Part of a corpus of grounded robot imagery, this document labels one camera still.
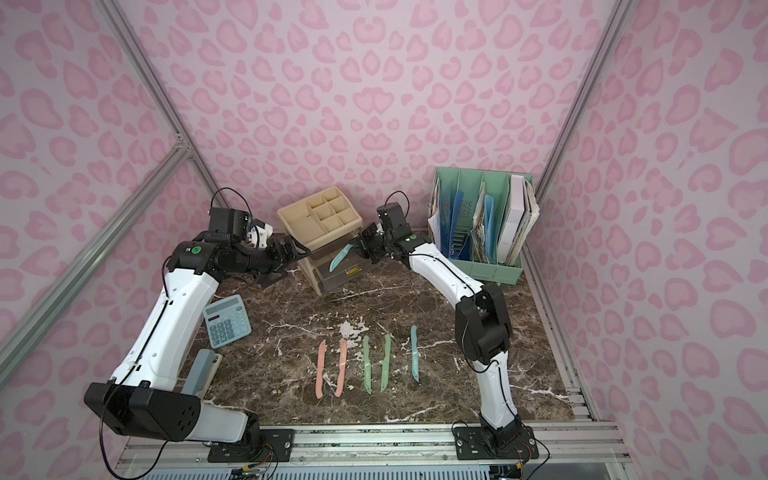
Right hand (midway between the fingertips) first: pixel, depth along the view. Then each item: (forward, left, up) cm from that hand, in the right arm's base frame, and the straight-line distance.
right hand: (341, 241), depth 84 cm
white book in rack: (+12, -53, -2) cm, 54 cm away
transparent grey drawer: (-7, 0, -2) cm, 7 cm away
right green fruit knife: (-26, -12, -24) cm, 37 cm away
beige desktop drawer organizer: (+8, +9, +1) cm, 12 cm away
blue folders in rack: (+18, -32, -4) cm, 37 cm away
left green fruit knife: (-27, -7, -24) cm, 37 cm away
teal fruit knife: (-22, -21, -24) cm, 38 cm away
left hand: (-10, +8, +6) cm, 14 cm away
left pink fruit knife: (-30, +6, -23) cm, 38 cm away
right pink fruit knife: (-31, 0, -24) cm, 39 cm away
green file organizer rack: (+11, -42, -4) cm, 43 cm away
